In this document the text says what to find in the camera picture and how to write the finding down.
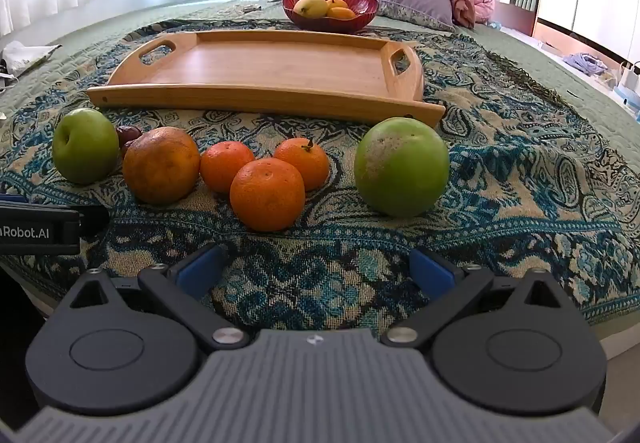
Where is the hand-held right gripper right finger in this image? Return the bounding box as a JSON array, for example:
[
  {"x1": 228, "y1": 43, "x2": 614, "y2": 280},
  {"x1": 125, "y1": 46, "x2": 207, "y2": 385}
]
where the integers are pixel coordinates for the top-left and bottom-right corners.
[{"x1": 380, "y1": 247, "x2": 576, "y2": 350}]

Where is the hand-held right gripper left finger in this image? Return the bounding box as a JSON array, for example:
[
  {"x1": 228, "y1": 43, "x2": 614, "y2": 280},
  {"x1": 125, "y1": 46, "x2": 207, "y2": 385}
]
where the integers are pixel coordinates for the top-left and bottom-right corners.
[{"x1": 62, "y1": 244, "x2": 251, "y2": 351}]

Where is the small green apple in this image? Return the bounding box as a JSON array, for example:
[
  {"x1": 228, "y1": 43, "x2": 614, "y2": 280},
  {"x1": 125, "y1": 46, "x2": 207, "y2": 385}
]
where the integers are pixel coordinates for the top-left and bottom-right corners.
[{"x1": 52, "y1": 108, "x2": 121, "y2": 185}]

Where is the tangerine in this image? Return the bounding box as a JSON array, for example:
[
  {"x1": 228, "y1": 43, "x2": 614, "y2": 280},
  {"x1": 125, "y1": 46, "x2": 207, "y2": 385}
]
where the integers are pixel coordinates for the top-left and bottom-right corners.
[
  {"x1": 273, "y1": 137, "x2": 331, "y2": 192},
  {"x1": 229, "y1": 158, "x2": 306, "y2": 232},
  {"x1": 199, "y1": 141, "x2": 256, "y2": 194}
]

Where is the large green apple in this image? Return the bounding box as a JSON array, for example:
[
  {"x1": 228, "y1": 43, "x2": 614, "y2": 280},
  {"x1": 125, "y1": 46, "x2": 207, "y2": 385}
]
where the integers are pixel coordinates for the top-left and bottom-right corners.
[{"x1": 354, "y1": 118, "x2": 451, "y2": 218}]

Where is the large orange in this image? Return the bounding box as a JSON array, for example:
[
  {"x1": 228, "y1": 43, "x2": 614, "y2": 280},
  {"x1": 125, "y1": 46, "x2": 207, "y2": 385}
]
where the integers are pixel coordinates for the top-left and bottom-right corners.
[{"x1": 122, "y1": 126, "x2": 202, "y2": 205}]

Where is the red date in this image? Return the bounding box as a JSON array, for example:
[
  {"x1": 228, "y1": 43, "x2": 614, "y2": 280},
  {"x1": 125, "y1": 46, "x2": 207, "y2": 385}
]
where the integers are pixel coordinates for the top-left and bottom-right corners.
[{"x1": 116, "y1": 125, "x2": 143, "y2": 159}]

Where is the wooden tray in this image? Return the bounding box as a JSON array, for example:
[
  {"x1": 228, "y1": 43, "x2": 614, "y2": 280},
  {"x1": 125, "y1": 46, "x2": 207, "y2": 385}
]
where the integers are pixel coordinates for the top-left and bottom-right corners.
[{"x1": 86, "y1": 29, "x2": 447, "y2": 128}]

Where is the paisley patterned blanket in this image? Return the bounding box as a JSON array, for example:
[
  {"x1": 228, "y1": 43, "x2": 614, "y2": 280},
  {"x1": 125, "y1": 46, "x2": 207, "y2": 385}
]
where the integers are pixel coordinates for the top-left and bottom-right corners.
[{"x1": 0, "y1": 18, "x2": 640, "y2": 330}]

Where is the white plastic bag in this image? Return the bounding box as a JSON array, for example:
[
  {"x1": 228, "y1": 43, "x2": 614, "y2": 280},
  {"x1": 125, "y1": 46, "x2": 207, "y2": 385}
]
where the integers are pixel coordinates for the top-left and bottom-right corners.
[{"x1": 0, "y1": 40, "x2": 63, "y2": 89}]

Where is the pale blue cloth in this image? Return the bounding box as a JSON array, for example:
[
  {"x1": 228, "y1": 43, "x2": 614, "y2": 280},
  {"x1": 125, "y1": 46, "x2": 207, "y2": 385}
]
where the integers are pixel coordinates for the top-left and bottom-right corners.
[{"x1": 564, "y1": 52, "x2": 612, "y2": 77}]

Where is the brown wooden furniture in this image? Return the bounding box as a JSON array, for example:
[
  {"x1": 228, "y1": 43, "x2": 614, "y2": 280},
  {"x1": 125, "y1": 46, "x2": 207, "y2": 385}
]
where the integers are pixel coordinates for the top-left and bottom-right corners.
[{"x1": 494, "y1": 0, "x2": 539, "y2": 37}]

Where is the red bowl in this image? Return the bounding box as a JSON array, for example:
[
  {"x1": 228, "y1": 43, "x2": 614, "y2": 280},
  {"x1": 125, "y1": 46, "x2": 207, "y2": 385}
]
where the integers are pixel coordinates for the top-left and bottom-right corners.
[{"x1": 282, "y1": 0, "x2": 379, "y2": 34}]

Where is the white power adapter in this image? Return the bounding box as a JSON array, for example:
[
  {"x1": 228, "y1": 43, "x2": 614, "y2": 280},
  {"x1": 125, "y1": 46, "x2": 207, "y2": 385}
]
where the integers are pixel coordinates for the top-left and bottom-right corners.
[{"x1": 618, "y1": 61, "x2": 640, "y2": 93}]

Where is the yellow mango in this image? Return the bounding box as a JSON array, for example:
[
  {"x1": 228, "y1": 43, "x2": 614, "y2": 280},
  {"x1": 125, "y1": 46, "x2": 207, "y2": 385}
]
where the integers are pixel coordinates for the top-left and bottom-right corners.
[{"x1": 293, "y1": 0, "x2": 329, "y2": 19}]

